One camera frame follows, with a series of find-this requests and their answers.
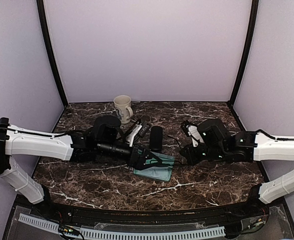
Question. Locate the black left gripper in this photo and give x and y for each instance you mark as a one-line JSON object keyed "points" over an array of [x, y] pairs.
{"points": [[138, 162]]}

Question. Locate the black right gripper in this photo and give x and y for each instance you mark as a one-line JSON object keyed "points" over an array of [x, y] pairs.
{"points": [[192, 158]]}

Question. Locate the black hard glasses case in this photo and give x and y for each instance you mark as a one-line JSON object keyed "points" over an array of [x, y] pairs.
{"points": [[156, 139]]}

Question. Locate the blue textured glasses case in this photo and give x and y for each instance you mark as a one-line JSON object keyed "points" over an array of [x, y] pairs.
{"points": [[167, 160]]}

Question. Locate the black frame sunglasses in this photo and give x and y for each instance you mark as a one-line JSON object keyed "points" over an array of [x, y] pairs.
{"points": [[171, 147]]}

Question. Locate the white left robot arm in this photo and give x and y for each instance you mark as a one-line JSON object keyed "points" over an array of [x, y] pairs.
{"points": [[105, 137]]}

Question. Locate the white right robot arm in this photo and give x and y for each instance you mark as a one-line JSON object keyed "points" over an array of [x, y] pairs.
{"points": [[211, 141]]}

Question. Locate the cream ceramic mug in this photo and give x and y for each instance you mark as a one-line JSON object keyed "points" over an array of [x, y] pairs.
{"points": [[122, 105]]}

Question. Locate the white slotted cable duct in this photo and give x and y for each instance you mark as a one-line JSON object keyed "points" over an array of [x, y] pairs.
{"points": [[109, 232]]}

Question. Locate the right black frame post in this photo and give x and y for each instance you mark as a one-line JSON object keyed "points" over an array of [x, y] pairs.
{"points": [[245, 52]]}

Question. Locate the black frame post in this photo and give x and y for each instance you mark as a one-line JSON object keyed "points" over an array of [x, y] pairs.
{"points": [[245, 52], [50, 51]]}

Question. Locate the left black frame post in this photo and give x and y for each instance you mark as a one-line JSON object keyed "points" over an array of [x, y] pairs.
{"points": [[50, 51]]}

